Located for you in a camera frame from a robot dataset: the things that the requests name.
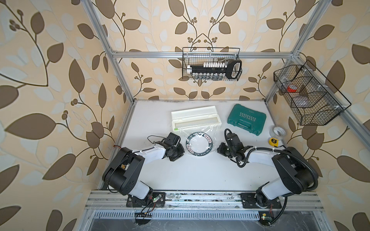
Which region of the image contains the black socket set holder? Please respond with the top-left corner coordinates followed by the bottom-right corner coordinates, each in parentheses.
top-left (186, 60), bottom-right (242, 81)

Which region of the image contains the black corrugated cable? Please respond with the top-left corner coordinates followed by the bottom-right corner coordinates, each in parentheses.
top-left (224, 128), bottom-right (319, 226)

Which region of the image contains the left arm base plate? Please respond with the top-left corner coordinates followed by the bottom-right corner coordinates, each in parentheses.
top-left (126, 192), bottom-right (166, 208)

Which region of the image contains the clear tape roll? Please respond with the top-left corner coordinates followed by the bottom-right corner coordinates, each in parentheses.
top-left (269, 126), bottom-right (287, 140)

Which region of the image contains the right black wire basket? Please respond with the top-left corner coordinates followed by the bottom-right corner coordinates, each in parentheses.
top-left (274, 60), bottom-right (352, 126)

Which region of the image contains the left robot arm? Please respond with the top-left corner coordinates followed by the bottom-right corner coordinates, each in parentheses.
top-left (102, 132), bottom-right (185, 200)

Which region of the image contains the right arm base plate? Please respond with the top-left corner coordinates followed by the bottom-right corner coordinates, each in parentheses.
top-left (240, 193), bottom-right (282, 209)

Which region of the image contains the rear black wire basket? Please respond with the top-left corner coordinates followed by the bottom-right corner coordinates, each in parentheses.
top-left (182, 47), bottom-right (242, 81)

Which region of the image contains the yellow tape measure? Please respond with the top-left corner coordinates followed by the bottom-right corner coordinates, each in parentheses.
top-left (268, 138), bottom-right (279, 147)

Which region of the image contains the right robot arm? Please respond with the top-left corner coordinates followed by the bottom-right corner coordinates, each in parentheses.
top-left (217, 129), bottom-right (319, 201)

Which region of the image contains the white plate green rim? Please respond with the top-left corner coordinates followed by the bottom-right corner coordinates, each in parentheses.
top-left (186, 132), bottom-right (214, 157)

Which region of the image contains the black wire basket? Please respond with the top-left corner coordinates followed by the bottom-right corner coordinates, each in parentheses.
top-left (182, 47), bottom-right (242, 81)
top-left (274, 60), bottom-right (352, 126)

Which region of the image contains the red item in basket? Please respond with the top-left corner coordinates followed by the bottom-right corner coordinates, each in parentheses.
top-left (287, 84), bottom-right (298, 93)

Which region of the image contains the green tool case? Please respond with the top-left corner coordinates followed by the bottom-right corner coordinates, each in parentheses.
top-left (227, 104), bottom-right (267, 136)

